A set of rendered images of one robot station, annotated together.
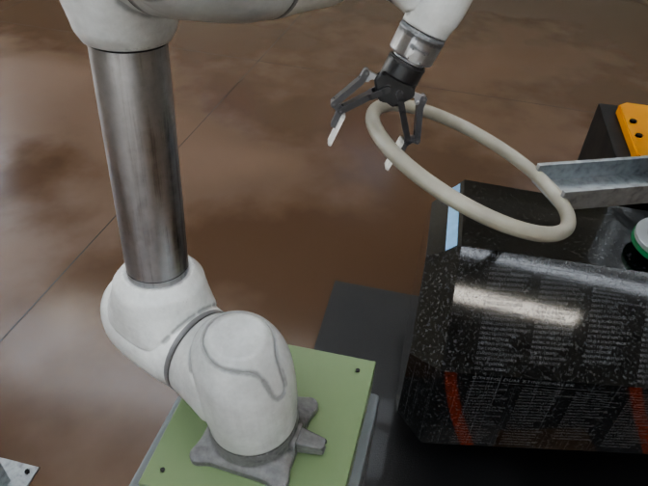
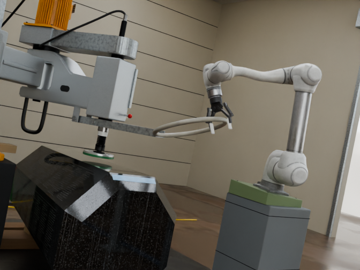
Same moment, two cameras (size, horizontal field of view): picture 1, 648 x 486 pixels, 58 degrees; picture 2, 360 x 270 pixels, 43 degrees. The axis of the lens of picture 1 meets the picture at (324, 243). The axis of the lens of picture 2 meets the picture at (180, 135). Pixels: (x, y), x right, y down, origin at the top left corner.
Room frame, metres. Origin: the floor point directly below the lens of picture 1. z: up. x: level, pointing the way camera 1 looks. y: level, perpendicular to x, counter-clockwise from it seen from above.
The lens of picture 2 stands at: (3.36, 1.61, 1.14)
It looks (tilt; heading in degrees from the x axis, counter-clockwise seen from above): 0 degrees down; 221
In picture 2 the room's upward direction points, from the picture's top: 11 degrees clockwise
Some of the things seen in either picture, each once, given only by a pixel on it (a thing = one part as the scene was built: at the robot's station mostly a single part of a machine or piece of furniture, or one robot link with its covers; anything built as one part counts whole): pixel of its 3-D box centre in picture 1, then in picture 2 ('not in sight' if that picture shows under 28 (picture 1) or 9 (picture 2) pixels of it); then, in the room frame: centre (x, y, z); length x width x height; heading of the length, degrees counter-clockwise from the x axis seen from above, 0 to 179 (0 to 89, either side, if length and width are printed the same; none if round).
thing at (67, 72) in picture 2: not in sight; (68, 86); (1.33, -1.31, 1.31); 0.74 x 0.23 x 0.49; 105
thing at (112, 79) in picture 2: not in sight; (101, 89); (1.26, -1.01, 1.32); 0.36 x 0.22 x 0.45; 105
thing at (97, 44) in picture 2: not in sight; (80, 45); (1.33, -1.27, 1.62); 0.96 x 0.25 x 0.17; 105
